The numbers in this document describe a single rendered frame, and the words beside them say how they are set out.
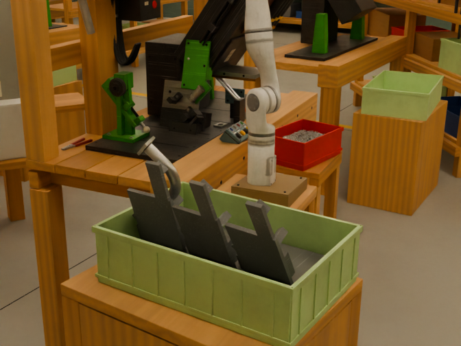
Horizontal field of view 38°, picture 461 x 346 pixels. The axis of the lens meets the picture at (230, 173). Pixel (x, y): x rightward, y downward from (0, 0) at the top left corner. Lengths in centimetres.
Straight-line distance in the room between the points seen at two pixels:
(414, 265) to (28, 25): 238
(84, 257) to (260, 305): 232
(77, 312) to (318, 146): 130
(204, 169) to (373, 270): 155
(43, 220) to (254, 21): 116
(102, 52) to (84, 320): 130
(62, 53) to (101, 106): 28
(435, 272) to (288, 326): 226
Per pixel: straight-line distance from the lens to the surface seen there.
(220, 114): 317
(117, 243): 183
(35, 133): 263
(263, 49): 222
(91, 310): 190
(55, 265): 282
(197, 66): 290
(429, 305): 348
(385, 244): 403
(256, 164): 227
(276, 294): 158
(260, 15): 223
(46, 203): 271
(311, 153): 276
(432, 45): 567
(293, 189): 227
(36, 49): 255
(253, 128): 225
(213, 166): 250
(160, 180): 176
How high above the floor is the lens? 173
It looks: 20 degrees down
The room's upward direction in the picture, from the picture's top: 1 degrees clockwise
